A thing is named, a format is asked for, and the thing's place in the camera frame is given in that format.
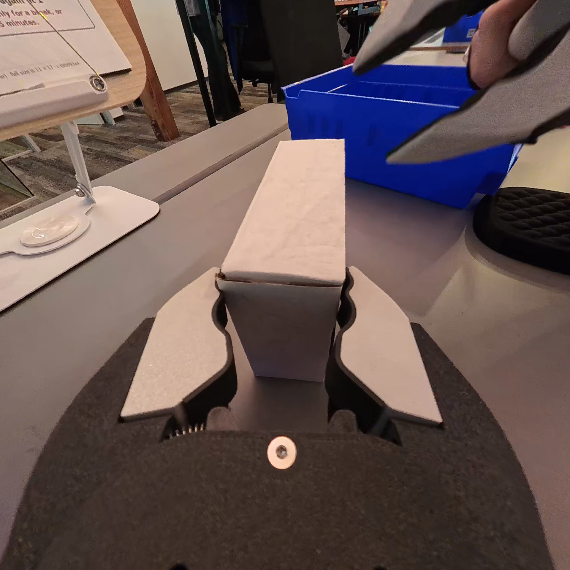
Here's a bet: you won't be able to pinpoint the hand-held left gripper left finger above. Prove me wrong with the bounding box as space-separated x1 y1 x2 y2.
119 267 238 432

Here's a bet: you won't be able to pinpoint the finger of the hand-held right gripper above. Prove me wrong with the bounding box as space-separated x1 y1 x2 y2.
386 42 570 166
351 0 488 75

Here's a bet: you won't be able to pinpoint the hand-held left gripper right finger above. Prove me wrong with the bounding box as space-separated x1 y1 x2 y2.
327 266 444 436

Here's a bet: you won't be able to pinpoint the blue plastic bin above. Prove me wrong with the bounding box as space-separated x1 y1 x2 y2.
282 64 524 210

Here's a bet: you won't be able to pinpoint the white cardboard mailer box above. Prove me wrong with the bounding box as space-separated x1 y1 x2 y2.
220 139 347 383

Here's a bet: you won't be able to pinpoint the person's right hand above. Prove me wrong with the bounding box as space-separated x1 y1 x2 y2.
468 0 537 91

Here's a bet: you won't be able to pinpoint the small blue storage bin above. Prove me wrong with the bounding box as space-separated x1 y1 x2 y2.
445 11 485 43

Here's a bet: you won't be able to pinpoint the black office chair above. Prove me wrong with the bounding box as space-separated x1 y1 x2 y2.
243 0 344 105

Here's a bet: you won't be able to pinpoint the white document stand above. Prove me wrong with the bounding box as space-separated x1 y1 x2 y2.
0 73 160 312

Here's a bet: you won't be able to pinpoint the hanging dark clothes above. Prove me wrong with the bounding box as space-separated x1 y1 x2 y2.
191 0 245 121

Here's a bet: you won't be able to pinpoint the black metal pole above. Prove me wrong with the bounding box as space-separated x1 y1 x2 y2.
176 0 219 127

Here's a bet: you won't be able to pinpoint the round wooden table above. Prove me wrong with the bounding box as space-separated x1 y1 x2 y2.
0 0 180 143

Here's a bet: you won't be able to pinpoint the printed instruction sheet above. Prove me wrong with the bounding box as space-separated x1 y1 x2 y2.
0 0 133 96

